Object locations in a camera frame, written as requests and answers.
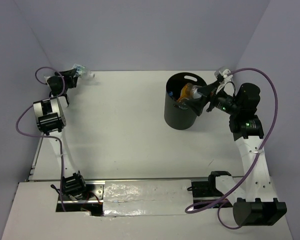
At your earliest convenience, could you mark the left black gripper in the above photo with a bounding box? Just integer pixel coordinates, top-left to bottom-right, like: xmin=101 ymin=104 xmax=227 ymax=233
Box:
xmin=55 ymin=68 xmax=79 ymax=94

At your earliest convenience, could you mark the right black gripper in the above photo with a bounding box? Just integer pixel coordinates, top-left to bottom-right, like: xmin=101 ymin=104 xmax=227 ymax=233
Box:
xmin=184 ymin=79 xmax=241 ymax=116

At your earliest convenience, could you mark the clear bottle green label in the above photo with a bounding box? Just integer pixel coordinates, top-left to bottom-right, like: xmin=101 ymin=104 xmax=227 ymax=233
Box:
xmin=72 ymin=64 xmax=95 ymax=80

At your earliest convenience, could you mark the orange juice bottle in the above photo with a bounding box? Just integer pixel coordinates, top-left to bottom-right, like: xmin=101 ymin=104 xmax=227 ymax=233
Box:
xmin=177 ymin=83 xmax=194 ymax=103

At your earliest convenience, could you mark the clear bottle blue cap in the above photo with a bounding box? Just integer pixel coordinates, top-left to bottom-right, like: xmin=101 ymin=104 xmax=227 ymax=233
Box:
xmin=174 ymin=102 xmax=188 ymax=111

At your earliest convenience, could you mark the clear square plastic bottle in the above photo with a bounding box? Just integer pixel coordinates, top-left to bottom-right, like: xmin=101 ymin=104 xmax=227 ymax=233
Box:
xmin=190 ymin=85 xmax=202 ymax=99

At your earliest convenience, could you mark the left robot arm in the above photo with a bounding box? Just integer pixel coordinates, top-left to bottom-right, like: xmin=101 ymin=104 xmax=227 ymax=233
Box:
xmin=32 ymin=68 xmax=88 ymax=200

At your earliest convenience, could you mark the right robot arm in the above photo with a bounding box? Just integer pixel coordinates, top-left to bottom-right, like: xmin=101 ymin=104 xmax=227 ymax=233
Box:
xmin=178 ymin=81 xmax=287 ymax=230

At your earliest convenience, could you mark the black round bin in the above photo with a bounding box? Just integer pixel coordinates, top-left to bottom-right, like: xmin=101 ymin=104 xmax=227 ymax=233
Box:
xmin=164 ymin=72 xmax=207 ymax=130

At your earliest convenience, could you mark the silver foil tape patch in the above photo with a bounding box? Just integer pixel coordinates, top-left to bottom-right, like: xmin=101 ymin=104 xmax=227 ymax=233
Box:
xmin=102 ymin=179 xmax=193 ymax=217

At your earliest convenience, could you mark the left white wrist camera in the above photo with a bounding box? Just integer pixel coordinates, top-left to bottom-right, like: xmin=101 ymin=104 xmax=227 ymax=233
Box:
xmin=42 ymin=75 xmax=50 ymax=86

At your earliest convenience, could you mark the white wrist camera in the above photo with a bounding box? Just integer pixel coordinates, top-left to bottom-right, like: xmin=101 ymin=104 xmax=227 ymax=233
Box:
xmin=214 ymin=67 xmax=233 ymax=93
xmin=42 ymin=75 xmax=50 ymax=86

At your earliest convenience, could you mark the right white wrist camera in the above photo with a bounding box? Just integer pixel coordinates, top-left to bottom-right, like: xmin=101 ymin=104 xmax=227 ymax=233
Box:
xmin=214 ymin=67 xmax=233 ymax=93

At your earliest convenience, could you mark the aluminium mounting rail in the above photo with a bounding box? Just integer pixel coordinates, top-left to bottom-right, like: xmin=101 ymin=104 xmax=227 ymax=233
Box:
xmin=27 ymin=174 xmax=241 ymax=218

